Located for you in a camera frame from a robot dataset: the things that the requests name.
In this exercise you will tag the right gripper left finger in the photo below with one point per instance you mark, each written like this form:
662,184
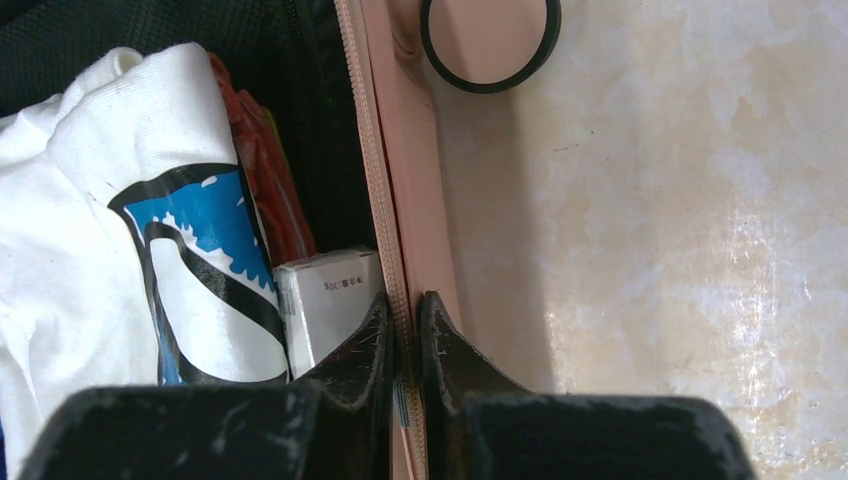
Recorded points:
334,422

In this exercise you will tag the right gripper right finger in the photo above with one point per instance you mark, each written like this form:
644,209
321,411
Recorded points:
483,425

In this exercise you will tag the white tube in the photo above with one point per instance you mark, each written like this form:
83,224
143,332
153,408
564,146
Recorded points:
323,301

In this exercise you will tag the red white cloth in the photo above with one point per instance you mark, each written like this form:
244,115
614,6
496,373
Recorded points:
287,234

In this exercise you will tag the blue white shirt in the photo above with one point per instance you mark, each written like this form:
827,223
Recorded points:
131,251

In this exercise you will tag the pink suitcase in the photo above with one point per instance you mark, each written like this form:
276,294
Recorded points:
353,113

